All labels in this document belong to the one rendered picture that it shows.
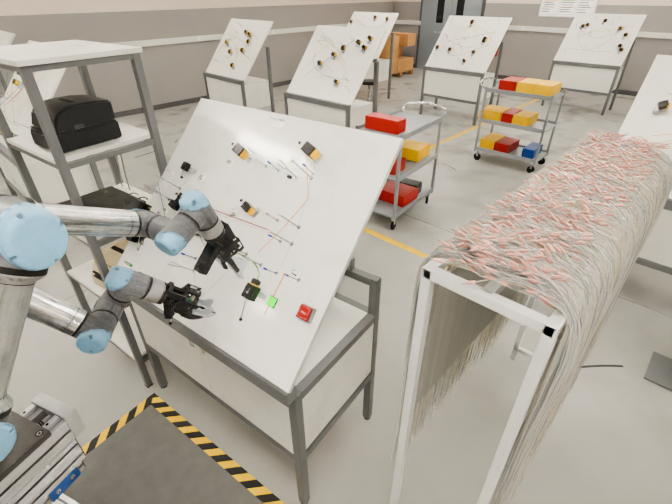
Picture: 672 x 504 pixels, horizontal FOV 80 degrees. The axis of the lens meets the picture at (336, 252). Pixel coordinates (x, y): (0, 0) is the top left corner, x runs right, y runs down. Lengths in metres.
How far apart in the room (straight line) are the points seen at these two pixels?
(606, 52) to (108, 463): 9.55
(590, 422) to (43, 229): 2.71
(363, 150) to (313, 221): 0.34
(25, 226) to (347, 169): 1.08
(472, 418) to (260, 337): 1.46
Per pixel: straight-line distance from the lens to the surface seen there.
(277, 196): 1.72
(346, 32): 6.01
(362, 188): 1.54
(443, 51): 8.41
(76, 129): 2.19
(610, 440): 2.84
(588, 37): 10.02
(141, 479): 2.53
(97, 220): 1.18
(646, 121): 3.78
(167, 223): 1.21
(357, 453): 2.39
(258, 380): 1.60
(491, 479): 1.49
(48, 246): 0.95
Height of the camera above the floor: 2.06
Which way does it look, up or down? 33 degrees down
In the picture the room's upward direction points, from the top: straight up
